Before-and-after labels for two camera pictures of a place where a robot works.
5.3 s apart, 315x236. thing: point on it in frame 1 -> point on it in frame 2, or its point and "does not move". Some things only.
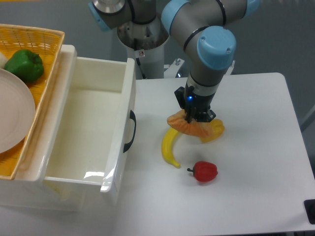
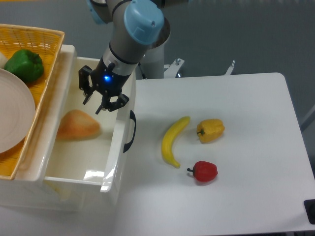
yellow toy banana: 167,143 does not move
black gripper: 196,106 -> 110,81
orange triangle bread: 196,128 -> 78,125
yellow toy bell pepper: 217,130 does not move
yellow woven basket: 46,43 does not move
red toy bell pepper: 204,171 does not move
